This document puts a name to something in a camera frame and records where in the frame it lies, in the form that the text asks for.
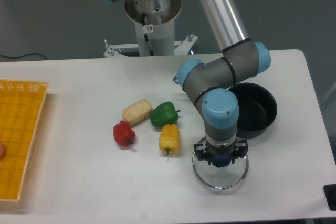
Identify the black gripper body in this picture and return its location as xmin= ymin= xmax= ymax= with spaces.
xmin=205 ymin=141 xmax=237 ymax=165

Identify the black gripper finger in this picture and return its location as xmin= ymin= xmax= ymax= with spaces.
xmin=194 ymin=143 xmax=208 ymax=161
xmin=230 ymin=140 xmax=248 ymax=164

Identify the glass lid blue knob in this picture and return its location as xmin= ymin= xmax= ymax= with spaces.
xmin=192 ymin=136 xmax=249 ymax=190

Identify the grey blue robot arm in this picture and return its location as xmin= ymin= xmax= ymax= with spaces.
xmin=107 ymin=0 xmax=271 ymax=167

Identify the yellow bell pepper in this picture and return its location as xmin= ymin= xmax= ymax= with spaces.
xmin=159 ymin=124 xmax=181 ymax=156

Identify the dark blue saucepan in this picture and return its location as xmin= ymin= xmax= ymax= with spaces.
xmin=174 ymin=73 xmax=277 ymax=144

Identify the green bell pepper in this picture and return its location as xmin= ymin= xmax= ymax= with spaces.
xmin=150 ymin=101 xmax=181 ymax=127

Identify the beige bread loaf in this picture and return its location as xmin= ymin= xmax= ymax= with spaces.
xmin=122 ymin=99 xmax=153 ymax=127

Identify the red bell pepper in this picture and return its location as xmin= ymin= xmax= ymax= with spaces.
xmin=113 ymin=120 xmax=136 ymax=147

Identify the black table grommet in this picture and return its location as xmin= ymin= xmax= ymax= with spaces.
xmin=323 ymin=184 xmax=336 ymax=211

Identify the yellow woven basket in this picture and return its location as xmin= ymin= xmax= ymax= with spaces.
xmin=1 ymin=79 xmax=48 ymax=202

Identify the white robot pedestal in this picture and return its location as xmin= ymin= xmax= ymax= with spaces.
xmin=104 ymin=0 xmax=198 ymax=58

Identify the black pedestal cable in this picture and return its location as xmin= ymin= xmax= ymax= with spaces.
xmin=141 ymin=12 xmax=155 ymax=57

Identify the black floor cable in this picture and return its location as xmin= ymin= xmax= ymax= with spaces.
xmin=0 ymin=52 xmax=48 ymax=61

